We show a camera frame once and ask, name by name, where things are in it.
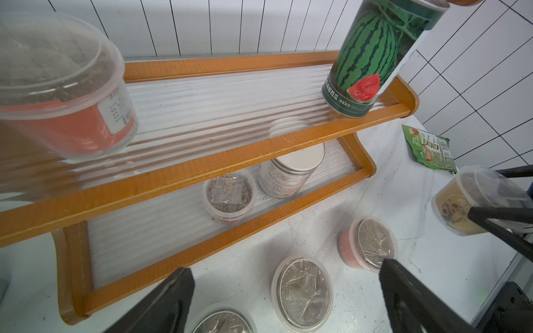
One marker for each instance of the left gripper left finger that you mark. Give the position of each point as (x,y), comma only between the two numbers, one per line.
(164,309)

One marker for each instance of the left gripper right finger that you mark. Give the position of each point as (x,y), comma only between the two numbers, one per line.
(412,307)

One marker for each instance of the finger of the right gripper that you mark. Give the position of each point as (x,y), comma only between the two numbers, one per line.
(483,217)
(517,172)

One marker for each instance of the yellow label seed jar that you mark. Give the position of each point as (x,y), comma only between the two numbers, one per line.
(470,200)

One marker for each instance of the green label seed jar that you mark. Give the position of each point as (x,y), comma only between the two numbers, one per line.
(223,317)

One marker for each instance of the red label seed jar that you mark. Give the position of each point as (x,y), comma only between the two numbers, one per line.
(366,243)

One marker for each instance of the orange-red label seed jar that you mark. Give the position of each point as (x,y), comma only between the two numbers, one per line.
(302,293)

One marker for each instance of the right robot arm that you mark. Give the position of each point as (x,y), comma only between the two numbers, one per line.
(512,310)

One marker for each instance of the small red jar bottom shelf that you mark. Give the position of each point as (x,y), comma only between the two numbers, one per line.
(231,197)

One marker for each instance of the small red jar shelf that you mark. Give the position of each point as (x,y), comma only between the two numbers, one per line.
(231,197)
(62,85)

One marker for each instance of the white lidded glass jar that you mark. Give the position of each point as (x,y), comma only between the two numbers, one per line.
(284,176)

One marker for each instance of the wooden three-tier shelf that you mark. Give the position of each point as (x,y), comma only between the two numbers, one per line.
(66,217)

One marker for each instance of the watermelon seed tin can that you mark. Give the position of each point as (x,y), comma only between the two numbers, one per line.
(383,36)

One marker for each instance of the small red jar middle shelf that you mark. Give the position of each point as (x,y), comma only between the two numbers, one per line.
(62,85)

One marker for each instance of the green snack packet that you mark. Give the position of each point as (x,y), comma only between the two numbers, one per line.
(430,150)

